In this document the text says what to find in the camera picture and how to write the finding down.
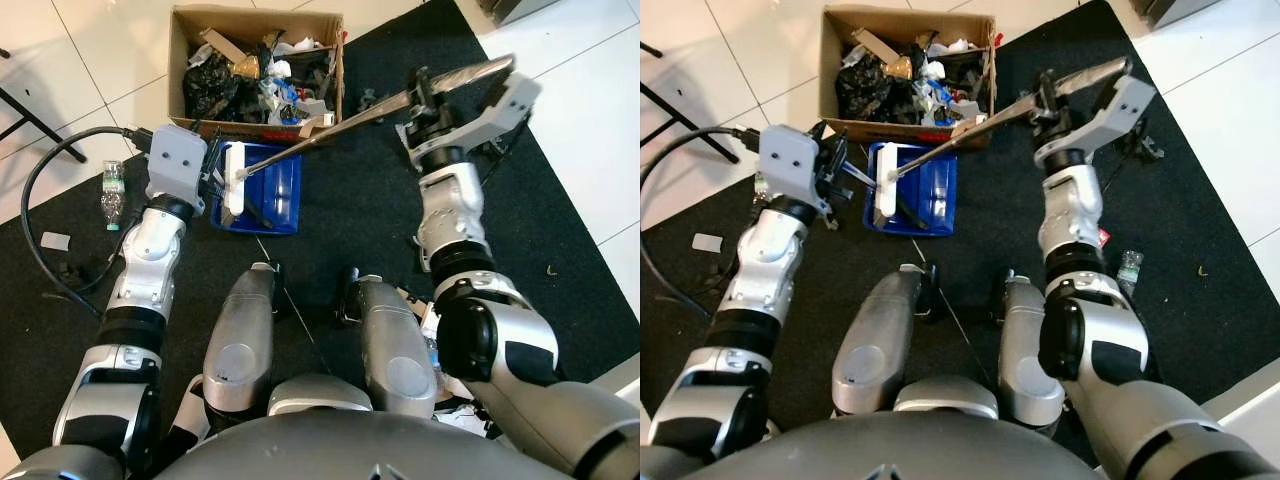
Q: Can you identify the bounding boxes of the blue plastic dustpan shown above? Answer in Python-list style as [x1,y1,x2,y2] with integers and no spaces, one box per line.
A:
[208,140,303,237]
[845,140,959,239]

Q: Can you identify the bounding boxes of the white brush with grey handle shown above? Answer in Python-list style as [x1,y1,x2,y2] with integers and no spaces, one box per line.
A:
[222,54,518,218]
[873,55,1132,219]

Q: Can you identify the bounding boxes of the black floor mat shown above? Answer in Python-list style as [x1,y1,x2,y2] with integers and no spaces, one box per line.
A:
[640,0,1280,441]
[0,0,641,463]

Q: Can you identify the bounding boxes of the black plastic bag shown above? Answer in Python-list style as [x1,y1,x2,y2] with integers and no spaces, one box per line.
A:
[835,54,898,124]
[182,54,243,124]

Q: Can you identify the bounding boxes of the brown cardboard box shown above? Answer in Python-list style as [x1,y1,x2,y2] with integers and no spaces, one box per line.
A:
[819,4,999,147]
[166,4,347,147]

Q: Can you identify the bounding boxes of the brown cardboard piece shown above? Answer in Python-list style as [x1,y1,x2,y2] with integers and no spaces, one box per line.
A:
[198,27,239,63]
[851,27,903,63]

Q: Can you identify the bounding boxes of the grey furniture corner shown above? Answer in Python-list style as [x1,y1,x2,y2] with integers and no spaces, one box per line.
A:
[478,0,547,27]
[1133,0,1218,30]

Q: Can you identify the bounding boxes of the grey left robot leg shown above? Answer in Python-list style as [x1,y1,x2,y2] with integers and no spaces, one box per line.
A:
[831,264,928,417]
[200,262,278,417]

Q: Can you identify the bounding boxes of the grey robot leg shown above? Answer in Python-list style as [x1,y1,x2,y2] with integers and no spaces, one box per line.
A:
[338,268,439,420]
[994,268,1067,429]
[831,264,928,417]
[200,262,278,417]

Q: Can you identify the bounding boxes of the black metal stand legs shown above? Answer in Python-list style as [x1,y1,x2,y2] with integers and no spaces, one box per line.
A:
[0,45,88,166]
[640,40,742,166]

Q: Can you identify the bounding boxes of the small black debris pieces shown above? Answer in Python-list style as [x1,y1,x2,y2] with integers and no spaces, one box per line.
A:
[52,260,103,288]

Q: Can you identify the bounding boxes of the white crumpled trash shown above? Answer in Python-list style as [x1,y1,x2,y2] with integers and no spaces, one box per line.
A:
[398,286,493,441]

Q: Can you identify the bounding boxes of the grey right robot leg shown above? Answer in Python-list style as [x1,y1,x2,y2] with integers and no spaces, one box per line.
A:
[994,268,1067,429]
[338,268,439,420]

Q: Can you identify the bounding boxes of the grey robot torso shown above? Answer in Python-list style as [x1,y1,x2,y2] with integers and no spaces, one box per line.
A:
[150,374,563,480]
[790,376,1131,480]

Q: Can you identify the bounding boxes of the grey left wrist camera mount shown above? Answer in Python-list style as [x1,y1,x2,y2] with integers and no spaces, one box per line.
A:
[146,125,209,216]
[758,125,834,216]

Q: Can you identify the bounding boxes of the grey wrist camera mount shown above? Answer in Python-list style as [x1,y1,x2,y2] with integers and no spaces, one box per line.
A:
[758,125,834,216]
[146,125,209,216]
[452,72,544,153]
[1035,75,1160,169]

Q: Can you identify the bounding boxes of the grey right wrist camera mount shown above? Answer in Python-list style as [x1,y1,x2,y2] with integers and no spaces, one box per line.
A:
[452,72,544,153]
[1035,75,1160,169]

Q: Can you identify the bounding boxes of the black cable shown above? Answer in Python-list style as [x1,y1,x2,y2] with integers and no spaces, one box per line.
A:
[20,125,153,323]
[640,126,763,323]

